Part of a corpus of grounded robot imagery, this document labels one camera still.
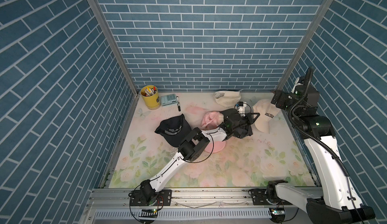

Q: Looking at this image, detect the aluminium front rail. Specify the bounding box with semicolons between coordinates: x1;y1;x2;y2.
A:
80;187;304;224

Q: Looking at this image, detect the black cap with mesh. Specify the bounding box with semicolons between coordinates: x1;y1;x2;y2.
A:
219;109;239;140

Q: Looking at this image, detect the beige baseball cap with text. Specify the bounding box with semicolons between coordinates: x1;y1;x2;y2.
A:
253;99;280;133

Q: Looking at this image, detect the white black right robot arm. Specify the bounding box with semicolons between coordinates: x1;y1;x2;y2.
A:
266;67;376;224

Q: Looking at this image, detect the black marker pen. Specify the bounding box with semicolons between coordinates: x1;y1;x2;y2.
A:
176;96;181;112

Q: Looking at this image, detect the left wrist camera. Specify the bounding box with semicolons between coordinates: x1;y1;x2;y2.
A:
235;102;246;117

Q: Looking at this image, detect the pink baseball cap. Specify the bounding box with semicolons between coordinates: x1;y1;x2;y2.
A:
199;112;226;153

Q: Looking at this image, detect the yellow pen holder cup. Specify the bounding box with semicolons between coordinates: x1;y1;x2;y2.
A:
140;85;161;110

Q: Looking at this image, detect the black baseball cap left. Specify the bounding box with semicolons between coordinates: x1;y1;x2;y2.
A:
155;114;192;147

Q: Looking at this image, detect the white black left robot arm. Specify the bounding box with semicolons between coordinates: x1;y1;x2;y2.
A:
139;109;260;205

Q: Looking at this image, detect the teal desk calculator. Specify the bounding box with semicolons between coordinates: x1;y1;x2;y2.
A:
160;93;178;107

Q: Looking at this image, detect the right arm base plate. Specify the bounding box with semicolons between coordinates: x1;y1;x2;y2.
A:
248;188;292;206

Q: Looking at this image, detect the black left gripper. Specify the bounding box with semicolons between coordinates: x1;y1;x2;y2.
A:
229;113;259;133

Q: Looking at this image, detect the cream cap at back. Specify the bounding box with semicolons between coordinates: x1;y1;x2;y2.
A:
213;91;241;108

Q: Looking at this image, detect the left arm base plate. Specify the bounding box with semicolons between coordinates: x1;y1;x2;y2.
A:
129;189;172;206

